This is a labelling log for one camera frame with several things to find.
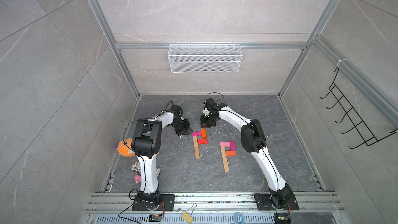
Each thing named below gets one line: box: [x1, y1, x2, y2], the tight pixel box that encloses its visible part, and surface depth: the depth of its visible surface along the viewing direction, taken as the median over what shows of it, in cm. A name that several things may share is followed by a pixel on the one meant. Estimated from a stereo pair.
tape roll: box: [233, 212, 245, 224], surface depth 71 cm
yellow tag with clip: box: [181, 202, 198, 224], surface depth 71 cm
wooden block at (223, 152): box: [220, 146, 227, 159], surface depth 92 cm
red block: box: [197, 138, 208, 145], surface depth 95 cm
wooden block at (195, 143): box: [192, 135, 199, 151], surface depth 94 cm
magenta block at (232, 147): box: [229, 141, 236, 151], surface depth 93 cm
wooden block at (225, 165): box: [222, 158, 230, 173], surface depth 86 cm
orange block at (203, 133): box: [200, 129, 207, 139], surface depth 100 cm
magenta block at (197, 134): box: [191, 131, 203, 137], surface depth 100 cm
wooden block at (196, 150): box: [193, 142, 200, 160], surface depth 92 cm
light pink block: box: [219, 141, 231, 147], surface depth 95 cm
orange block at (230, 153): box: [225, 150, 236, 157], surface depth 90 cm
